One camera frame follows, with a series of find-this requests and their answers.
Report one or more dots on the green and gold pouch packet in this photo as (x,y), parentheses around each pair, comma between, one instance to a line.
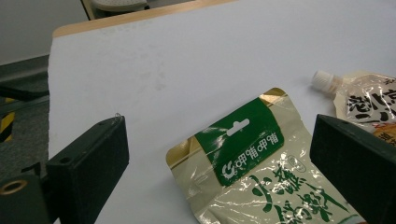
(249,149)

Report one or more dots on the yellow black striped tape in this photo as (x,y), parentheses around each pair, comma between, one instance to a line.
(7,121)

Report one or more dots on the grey chair seat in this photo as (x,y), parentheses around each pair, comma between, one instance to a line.
(120,4)

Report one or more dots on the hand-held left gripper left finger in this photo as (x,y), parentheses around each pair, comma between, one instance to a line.
(90,168)

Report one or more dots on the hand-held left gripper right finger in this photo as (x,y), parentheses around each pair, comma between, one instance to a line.
(358,161)

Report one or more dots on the spout pouch with white cap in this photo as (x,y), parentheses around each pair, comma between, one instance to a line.
(364,99)

